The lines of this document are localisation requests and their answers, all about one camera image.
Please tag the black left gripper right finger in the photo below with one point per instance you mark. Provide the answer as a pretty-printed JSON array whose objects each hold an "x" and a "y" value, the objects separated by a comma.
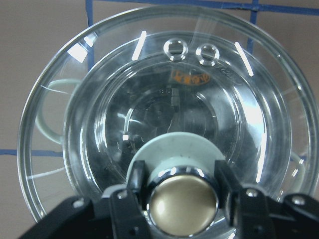
[{"x": 246, "y": 208}]

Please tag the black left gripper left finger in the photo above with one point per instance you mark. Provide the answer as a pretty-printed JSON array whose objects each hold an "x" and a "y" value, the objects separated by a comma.
[{"x": 128, "y": 220}]

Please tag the glass pot lid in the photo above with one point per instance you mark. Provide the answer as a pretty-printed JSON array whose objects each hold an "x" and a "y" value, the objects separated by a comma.
[{"x": 178, "y": 87}]

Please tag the pale green pot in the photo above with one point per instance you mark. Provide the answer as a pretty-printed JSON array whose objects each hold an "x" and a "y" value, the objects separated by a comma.
[{"x": 294, "y": 181}]

